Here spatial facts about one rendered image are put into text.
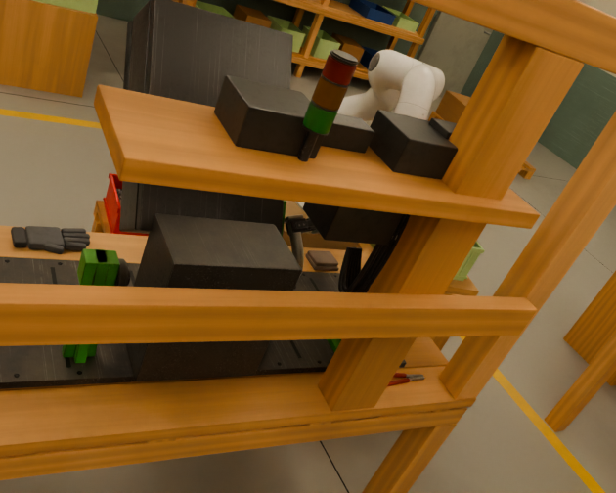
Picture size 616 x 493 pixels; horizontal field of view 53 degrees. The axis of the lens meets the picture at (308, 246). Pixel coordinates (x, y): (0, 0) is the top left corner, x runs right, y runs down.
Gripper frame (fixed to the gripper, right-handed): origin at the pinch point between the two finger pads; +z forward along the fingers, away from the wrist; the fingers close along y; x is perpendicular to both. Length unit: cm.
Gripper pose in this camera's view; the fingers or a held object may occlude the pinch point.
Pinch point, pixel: (296, 227)
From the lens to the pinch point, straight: 158.7
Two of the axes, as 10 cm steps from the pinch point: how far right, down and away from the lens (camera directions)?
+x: 2.0, 9.8, -0.8
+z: -9.1, 1.6, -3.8
